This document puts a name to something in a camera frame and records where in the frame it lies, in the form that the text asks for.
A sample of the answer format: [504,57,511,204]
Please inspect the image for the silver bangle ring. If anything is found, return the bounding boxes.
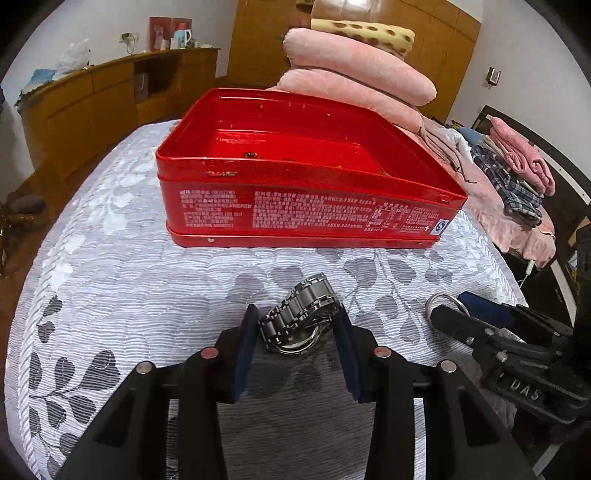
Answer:
[424,292,471,324]

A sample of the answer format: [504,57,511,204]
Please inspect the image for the silver metal watch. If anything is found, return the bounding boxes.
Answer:
[259,273,342,356]

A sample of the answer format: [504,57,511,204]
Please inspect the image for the pink quilt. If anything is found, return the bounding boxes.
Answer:
[416,118,556,269]

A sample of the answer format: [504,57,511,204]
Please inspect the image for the plaid folded clothes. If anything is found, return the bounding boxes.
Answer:
[471,145,543,228]

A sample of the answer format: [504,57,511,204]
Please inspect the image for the grey leaf-pattern bedspread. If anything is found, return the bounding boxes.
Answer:
[4,122,524,479]

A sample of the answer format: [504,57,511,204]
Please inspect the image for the pink folded clothes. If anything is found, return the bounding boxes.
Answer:
[490,117,556,197]

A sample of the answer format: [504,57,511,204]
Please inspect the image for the wooden coat stand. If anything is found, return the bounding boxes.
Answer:
[1,194,47,275]

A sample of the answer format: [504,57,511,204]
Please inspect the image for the lower pink pillow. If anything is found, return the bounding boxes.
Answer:
[270,69,424,133]

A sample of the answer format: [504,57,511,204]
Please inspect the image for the pink pillow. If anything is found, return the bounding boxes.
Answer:
[283,28,437,106]
[270,69,424,133]

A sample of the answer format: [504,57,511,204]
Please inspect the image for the wooden wardrobe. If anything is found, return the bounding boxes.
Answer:
[226,1,481,123]

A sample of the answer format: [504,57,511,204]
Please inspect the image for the red metal tin box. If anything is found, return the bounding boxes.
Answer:
[155,88,468,248]

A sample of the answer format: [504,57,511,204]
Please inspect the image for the yellow brown-spotted cushion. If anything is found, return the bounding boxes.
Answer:
[310,18,415,59]

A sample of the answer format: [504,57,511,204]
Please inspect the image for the upper pink pillow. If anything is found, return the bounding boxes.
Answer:
[283,28,437,106]

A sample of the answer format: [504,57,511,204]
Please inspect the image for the wooden sideboard cabinet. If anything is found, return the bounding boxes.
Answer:
[18,46,219,181]

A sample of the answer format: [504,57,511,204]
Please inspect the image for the blue cloth on cabinet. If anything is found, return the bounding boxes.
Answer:
[16,69,55,105]

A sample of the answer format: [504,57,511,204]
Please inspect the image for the white plastic bag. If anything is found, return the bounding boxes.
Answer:
[55,38,91,76]

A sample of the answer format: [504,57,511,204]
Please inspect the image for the light blue kettle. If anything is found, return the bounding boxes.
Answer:
[173,22,192,49]

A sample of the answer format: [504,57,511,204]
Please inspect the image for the wall switch panel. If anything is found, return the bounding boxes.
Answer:
[486,67,501,86]

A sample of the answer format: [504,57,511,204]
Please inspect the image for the red picture frame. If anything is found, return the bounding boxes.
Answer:
[147,17,192,51]

